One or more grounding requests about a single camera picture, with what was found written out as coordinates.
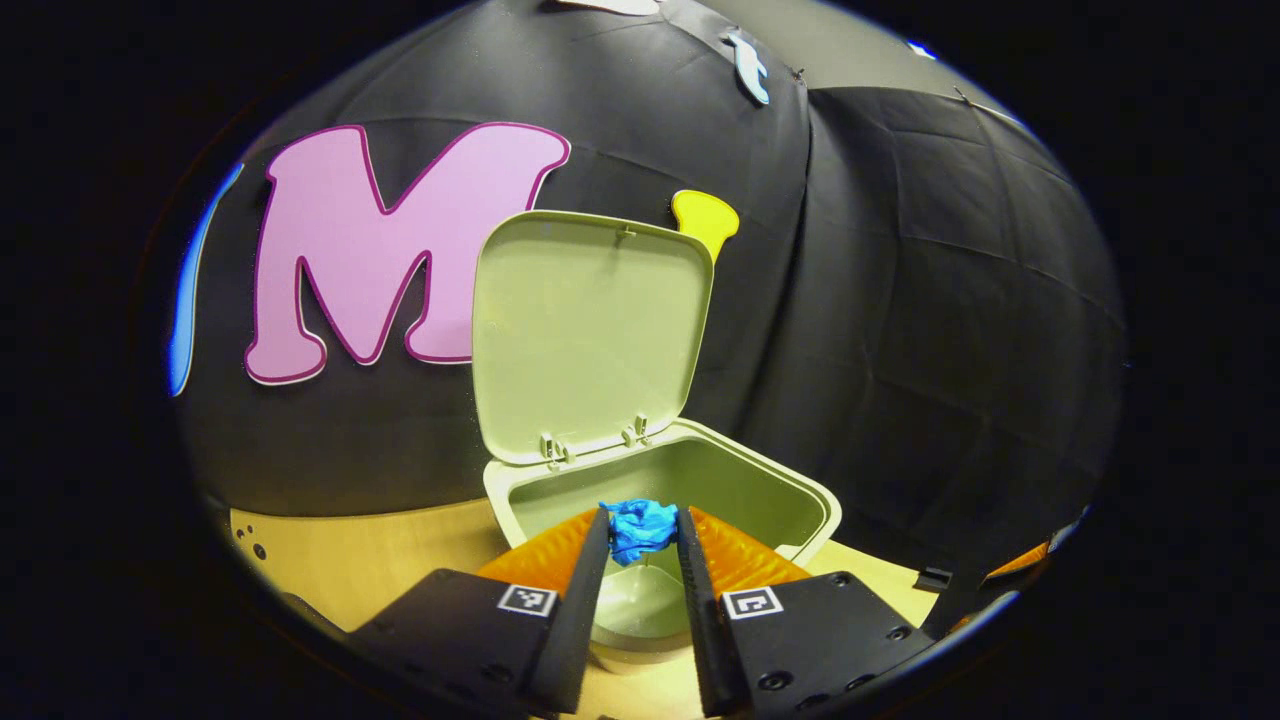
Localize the light green desktop garbage bin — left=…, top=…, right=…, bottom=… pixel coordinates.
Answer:
left=471, top=209, right=843, bottom=671

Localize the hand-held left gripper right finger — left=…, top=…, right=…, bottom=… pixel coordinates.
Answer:
left=676, top=505, right=936, bottom=719

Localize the wooden desktop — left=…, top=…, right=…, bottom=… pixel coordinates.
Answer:
left=228, top=498, right=946, bottom=720

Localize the blue paper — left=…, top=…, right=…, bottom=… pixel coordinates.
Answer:
left=598, top=498, right=681, bottom=567

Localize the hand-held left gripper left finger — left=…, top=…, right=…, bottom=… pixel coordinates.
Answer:
left=350, top=505, right=612, bottom=717

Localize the black backdrop cloth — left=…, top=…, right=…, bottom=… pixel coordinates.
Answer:
left=165, top=0, right=1131, bottom=601

